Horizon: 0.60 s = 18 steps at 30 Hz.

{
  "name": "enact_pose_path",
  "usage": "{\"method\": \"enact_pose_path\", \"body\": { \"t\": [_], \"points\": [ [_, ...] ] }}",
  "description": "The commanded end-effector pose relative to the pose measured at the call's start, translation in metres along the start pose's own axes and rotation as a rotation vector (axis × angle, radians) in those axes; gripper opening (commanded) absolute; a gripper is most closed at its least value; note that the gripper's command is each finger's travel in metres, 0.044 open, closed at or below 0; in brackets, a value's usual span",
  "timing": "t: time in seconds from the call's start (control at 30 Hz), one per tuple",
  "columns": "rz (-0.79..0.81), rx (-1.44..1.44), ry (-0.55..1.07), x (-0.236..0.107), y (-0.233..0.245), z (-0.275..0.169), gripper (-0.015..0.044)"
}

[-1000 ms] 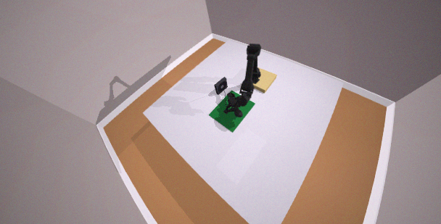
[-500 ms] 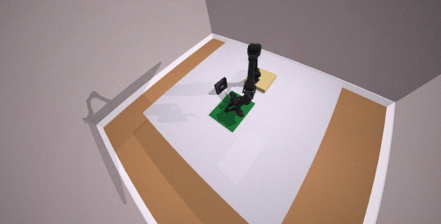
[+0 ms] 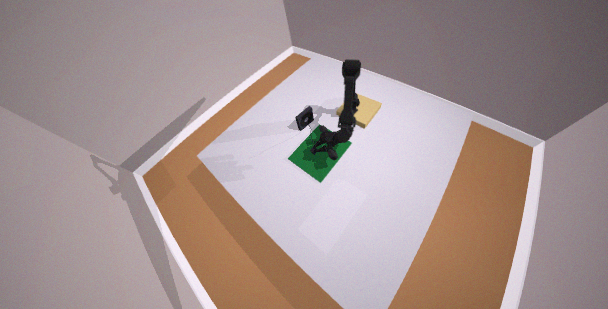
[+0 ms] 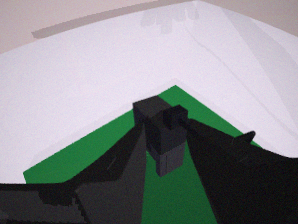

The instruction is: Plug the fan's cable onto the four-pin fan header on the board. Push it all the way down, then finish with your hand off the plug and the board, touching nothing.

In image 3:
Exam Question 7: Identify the black cooling fan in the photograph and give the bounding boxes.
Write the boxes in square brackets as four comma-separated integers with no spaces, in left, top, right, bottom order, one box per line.
[295,106,314,131]

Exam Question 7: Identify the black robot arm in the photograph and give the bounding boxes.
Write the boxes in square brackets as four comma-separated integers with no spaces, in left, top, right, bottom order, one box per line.
[321,59,361,145]

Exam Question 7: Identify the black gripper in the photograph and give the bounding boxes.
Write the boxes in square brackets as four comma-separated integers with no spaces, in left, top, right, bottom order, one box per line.
[313,125,342,160]

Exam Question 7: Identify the green circuit board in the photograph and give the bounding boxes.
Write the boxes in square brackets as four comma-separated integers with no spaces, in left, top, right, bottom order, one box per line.
[288,124,352,183]

